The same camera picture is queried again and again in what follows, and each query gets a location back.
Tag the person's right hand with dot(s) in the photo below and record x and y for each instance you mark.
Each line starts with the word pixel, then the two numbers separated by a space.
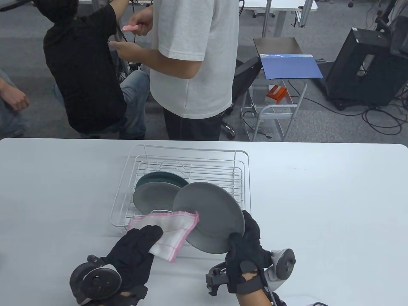
pixel 245 261

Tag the person's left hand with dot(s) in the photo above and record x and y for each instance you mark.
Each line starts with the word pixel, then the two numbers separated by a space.
pixel 134 258

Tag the white pink-edged dish cloth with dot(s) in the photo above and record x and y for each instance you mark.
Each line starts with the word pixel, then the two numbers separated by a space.
pixel 172 236

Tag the grey rippled plate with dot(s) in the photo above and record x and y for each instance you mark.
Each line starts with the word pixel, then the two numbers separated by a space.
pixel 207 216

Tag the grey smooth plate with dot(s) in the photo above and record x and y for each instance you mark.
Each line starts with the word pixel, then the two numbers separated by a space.
pixel 153 197

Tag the teal plate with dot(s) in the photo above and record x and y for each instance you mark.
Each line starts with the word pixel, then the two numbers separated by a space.
pixel 159 177

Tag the right hand controller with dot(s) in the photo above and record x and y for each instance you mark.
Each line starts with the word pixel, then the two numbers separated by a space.
pixel 283 264

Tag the hand controller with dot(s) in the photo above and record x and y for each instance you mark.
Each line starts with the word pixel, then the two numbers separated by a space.
pixel 95 282
pixel 283 264

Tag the left hand controller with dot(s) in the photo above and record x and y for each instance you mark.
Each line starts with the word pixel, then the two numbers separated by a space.
pixel 95 282

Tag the orange box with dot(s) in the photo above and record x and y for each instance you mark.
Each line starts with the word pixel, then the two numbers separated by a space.
pixel 276 93

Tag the black mesh office chair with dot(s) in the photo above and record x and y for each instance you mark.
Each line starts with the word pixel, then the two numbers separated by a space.
pixel 245 76

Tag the blue folder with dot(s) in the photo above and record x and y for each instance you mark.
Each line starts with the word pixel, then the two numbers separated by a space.
pixel 293 68

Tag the grey metal trolley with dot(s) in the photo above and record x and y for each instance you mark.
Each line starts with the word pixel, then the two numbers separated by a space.
pixel 277 46

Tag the black equipment case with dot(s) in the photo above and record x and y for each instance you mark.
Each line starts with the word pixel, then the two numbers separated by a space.
pixel 357 70

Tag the white background desk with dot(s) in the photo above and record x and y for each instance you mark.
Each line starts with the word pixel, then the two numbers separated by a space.
pixel 287 4

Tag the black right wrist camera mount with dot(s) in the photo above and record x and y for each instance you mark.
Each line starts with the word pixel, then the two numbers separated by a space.
pixel 215 280

